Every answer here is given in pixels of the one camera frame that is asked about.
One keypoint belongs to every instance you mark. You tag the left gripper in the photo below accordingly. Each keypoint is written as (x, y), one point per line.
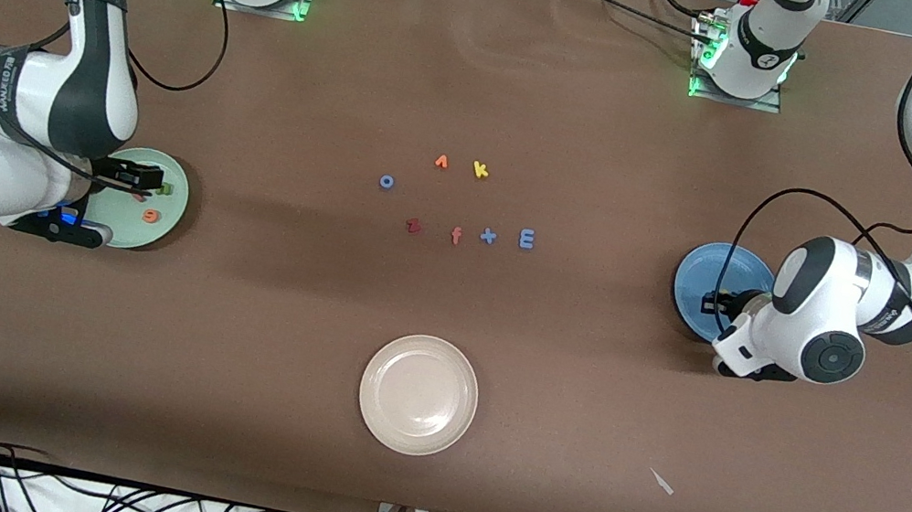
(730, 302)

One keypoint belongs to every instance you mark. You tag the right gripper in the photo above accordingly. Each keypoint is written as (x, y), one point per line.
(119, 174)

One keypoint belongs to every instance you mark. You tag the green foam letter n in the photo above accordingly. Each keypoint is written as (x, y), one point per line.
(167, 186)

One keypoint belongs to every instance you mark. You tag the orange foam number 6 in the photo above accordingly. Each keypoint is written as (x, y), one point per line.
(145, 216)

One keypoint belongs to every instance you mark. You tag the blue foam letter E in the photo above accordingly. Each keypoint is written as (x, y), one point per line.
(522, 239)

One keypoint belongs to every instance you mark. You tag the blue plate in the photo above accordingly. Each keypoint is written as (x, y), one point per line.
(692, 286)

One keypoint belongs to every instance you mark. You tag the green plate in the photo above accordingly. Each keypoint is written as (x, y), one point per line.
(163, 235)

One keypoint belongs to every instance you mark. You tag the white paper scrap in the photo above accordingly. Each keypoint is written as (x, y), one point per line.
(662, 482)

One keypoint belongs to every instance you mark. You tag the blue foam plus sign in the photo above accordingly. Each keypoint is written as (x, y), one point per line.
(488, 236)

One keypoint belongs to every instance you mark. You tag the blue foam letter o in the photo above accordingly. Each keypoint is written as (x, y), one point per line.
(381, 181)

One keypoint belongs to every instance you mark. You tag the orange foam letter f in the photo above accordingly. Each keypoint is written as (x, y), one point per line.
(455, 237)

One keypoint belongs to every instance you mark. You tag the yellow foam letter k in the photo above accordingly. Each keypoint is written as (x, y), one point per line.
(480, 170)

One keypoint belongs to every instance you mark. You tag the red foam letter z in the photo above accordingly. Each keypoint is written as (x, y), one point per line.
(414, 226)

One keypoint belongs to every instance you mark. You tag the orange foam number 1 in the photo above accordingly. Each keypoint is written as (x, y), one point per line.
(441, 163)

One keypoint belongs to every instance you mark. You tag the beige plate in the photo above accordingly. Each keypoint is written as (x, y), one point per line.
(419, 394)

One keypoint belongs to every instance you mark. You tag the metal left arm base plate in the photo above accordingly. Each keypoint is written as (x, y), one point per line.
(768, 106)

